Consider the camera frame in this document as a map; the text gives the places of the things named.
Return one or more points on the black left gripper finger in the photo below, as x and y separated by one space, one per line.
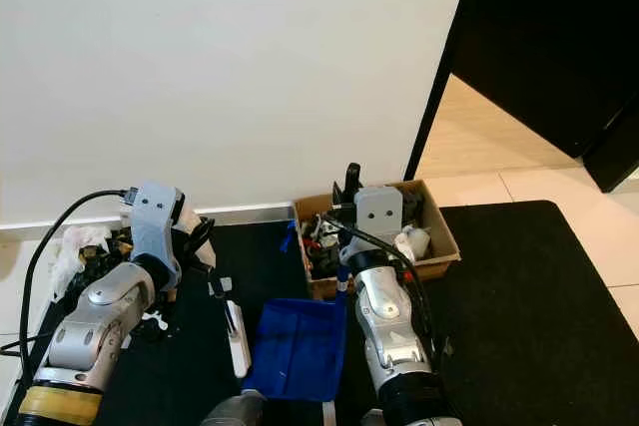
202 230

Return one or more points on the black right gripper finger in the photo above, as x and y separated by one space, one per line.
353 183

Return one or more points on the white hand brush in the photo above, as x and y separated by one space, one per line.
240 346

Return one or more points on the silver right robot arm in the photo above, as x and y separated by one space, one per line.
389 316

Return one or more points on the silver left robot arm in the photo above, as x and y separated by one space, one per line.
95 321

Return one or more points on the black floor mat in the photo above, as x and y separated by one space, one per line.
539 326

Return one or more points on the silver baseboard strip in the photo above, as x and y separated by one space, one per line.
250 213

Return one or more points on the small blue plastic piece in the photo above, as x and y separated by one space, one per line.
288 236

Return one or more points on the small white plastic hook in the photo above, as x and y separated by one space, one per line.
157 321

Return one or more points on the white plastic bottle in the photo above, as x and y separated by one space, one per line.
414 244

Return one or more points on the brown cardboard box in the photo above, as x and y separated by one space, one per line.
429 271

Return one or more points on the white crumpled tissue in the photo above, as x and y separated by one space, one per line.
70 256

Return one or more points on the grey left robot leg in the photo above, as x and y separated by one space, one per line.
238 414

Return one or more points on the grey robot leg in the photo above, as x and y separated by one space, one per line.
372 419
238 414

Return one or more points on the grey right robot leg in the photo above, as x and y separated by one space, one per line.
372 419

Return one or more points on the black door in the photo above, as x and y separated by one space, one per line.
549 37

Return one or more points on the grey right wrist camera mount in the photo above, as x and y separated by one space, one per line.
379 212

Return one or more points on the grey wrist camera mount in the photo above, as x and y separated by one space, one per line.
157 216
379 212

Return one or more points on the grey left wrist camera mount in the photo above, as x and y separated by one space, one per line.
157 216

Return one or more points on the black door frame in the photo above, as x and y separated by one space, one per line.
425 127

